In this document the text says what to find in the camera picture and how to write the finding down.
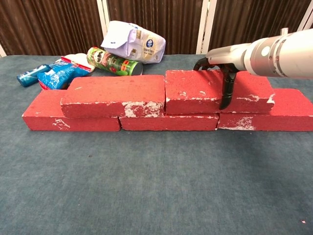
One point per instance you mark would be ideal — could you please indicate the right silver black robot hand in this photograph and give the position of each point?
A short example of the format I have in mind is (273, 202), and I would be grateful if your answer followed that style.
(230, 55)

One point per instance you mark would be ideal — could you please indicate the red brick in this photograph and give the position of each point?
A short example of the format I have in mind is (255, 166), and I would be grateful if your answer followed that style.
(291, 115)
(168, 122)
(44, 115)
(195, 90)
(112, 93)

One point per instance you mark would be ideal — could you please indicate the brown ribbed partition panel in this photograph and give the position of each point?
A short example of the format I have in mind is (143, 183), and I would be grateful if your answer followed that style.
(156, 19)
(256, 17)
(49, 24)

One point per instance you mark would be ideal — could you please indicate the white paper flour bag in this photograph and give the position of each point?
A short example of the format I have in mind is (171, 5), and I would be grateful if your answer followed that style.
(137, 41)

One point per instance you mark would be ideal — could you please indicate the green chips can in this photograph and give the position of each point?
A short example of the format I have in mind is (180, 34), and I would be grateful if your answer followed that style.
(110, 62)

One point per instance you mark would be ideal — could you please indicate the blue felt table cover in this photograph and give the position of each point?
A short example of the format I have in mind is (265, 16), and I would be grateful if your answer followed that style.
(156, 183)

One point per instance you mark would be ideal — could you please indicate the red white snack packet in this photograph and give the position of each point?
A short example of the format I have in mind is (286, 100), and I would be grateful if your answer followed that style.
(77, 64)

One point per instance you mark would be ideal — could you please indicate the blue snack bag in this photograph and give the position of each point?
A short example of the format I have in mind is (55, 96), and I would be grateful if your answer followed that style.
(61, 77)

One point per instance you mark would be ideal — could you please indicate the blue plastic bottle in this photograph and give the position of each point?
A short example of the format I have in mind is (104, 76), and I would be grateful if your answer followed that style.
(30, 76)

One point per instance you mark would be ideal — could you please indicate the white partition frame post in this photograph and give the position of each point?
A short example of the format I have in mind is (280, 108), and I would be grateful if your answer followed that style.
(2, 51)
(205, 24)
(306, 17)
(102, 17)

